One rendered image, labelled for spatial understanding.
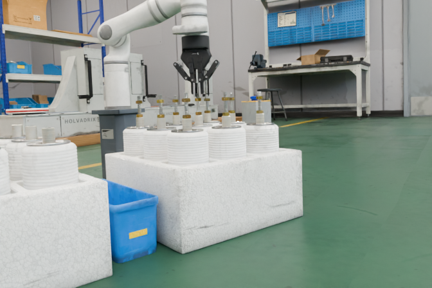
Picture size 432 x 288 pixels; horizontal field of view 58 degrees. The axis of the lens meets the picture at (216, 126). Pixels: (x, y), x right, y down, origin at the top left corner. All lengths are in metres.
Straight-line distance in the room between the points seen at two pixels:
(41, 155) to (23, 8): 5.75
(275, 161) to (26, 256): 0.59
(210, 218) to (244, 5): 6.17
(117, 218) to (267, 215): 0.38
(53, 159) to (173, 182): 0.25
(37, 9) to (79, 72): 3.17
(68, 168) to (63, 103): 2.69
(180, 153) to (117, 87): 0.70
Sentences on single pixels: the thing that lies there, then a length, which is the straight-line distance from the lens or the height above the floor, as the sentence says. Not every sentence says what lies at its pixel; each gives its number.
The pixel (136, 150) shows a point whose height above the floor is 0.19.
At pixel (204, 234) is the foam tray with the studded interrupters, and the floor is 0.03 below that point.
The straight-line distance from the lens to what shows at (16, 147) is 0.87.
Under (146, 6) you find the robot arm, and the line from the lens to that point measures 1.47.
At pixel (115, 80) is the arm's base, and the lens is 1.52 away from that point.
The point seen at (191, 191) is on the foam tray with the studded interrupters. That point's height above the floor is 0.13.
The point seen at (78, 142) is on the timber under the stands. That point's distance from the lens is 3.22.
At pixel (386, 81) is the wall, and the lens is 6.09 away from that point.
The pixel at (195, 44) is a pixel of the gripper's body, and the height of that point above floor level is 0.47.
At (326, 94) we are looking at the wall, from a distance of 6.25.
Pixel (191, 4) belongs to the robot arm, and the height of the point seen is 0.57.
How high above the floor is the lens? 0.32
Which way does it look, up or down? 4 degrees down
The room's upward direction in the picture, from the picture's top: 2 degrees counter-clockwise
